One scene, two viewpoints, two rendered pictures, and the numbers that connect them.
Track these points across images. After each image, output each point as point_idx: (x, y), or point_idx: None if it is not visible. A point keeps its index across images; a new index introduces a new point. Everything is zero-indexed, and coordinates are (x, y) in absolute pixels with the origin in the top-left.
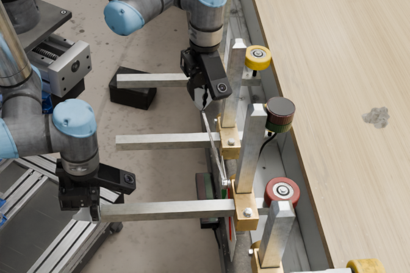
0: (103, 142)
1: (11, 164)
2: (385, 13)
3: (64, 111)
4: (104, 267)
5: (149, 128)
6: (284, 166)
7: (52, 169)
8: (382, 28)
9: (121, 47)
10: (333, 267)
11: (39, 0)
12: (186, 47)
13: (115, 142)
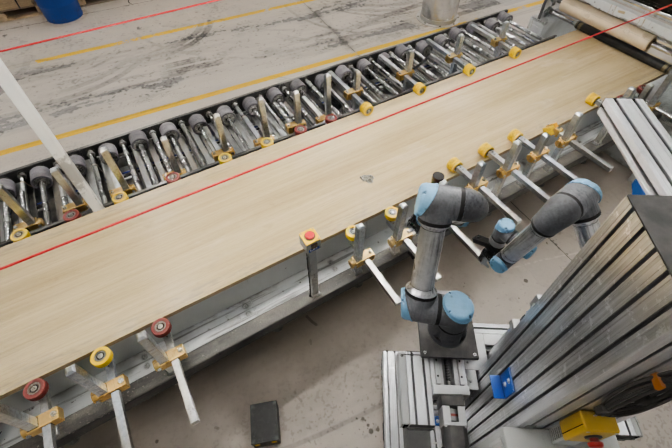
0: (325, 420)
1: (404, 441)
2: (278, 189)
3: (510, 225)
4: None
5: (296, 393)
6: (372, 234)
7: (394, 405)
8: (294, 188)
9: None
10: (450, 177)
11: (419, 326)
12: (183, 416)
13: (321, 411)
